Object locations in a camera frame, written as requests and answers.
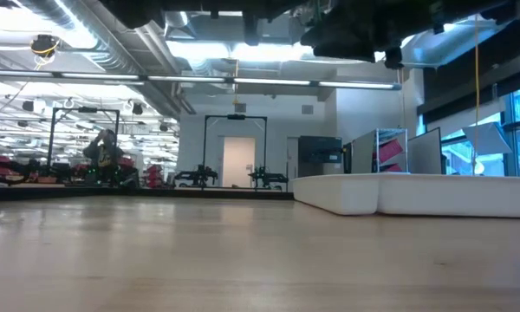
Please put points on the black background robot arm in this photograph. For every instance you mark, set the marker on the black background robot arm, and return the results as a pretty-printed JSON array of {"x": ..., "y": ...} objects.
[
  {"x": 264, "y": 177},
  {"x": 199, "y": 175}
]

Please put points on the long ceiling light strip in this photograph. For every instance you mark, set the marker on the long ceiling light strip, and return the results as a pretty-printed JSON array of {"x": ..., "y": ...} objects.
[{"x": 190, "y": 79}]

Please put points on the black ceiling lamp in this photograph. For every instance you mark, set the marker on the black ceiling lamp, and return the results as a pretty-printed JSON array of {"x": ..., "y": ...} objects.
[
  {"x": 164, "y": 127},
  {"x": 27, "y": 105},
  {"x": 137, "y": 109}
]

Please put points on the shelf with pink bins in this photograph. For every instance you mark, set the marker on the shelf with pink bins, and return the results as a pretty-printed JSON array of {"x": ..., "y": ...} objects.
[{"x": 390, "y": 151}]

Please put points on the grey panel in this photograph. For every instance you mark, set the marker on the grey panel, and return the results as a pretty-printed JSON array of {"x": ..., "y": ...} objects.
[{"x": 424, "y": 151}]

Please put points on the white door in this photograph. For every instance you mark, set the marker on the white door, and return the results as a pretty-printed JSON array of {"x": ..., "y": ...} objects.
[{"x": 238, "y": 162}]

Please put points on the white hanging sheet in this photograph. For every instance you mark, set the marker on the white hanging sheet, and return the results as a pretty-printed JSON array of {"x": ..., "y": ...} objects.
[{"x": 487, "y": 138}]

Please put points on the person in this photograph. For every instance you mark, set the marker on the person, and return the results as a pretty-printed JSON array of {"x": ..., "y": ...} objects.
[{"x": 104, "y": 151}]

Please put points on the red background equipment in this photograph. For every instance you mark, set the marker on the red background equipment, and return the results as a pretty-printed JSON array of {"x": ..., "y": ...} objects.
[
  {"x": 154, "y": 175},
  {"x": 4, "y": 169}
]

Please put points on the white cutlery tray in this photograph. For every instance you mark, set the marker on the white cutlery tray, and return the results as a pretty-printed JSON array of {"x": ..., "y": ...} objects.
[{"x": 416, "y": 195}]

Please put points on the white round lamp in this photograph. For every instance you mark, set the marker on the white round lamp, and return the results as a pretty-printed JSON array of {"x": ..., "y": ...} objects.
[{"x": 479, "y": 167}]

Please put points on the round silver ceiling duct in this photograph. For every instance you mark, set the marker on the round silver ceiling duct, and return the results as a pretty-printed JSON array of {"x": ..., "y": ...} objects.
[{"x": 175, "y": 19}]

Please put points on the grey wall vent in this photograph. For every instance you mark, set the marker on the grey wall vent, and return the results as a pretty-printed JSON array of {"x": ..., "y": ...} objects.
[
  {"x": 307, "y": 109},
  {"x": 240, "y": 107}
]

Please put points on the white ceiling duct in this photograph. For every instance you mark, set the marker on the white ceiling duct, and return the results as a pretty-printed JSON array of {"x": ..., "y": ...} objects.
[{"x": 450, "y": 43}]

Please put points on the black table frame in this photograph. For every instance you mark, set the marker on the black table frame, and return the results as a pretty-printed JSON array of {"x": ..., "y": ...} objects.
[{"x": 156, "y": 193}]

